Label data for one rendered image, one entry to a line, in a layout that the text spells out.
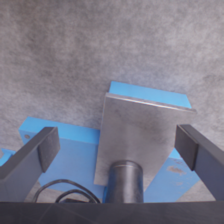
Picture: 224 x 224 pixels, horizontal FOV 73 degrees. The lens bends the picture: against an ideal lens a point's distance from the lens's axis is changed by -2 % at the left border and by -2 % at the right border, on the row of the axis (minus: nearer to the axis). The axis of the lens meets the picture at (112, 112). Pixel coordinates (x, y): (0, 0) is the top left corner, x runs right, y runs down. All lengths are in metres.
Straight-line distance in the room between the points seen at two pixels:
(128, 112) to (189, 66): 0.34
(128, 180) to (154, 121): 0.38
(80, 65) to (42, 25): 0.22
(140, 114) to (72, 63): 0.40
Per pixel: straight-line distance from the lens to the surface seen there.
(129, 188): 0.92
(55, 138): 0.16
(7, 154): 1.65
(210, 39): 0.77
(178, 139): 0.17
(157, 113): 0.71
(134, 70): 0.76
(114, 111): 0.70
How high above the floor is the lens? 0.68
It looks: 49 degrees down
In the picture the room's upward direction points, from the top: 170 degrees counter-clockwise
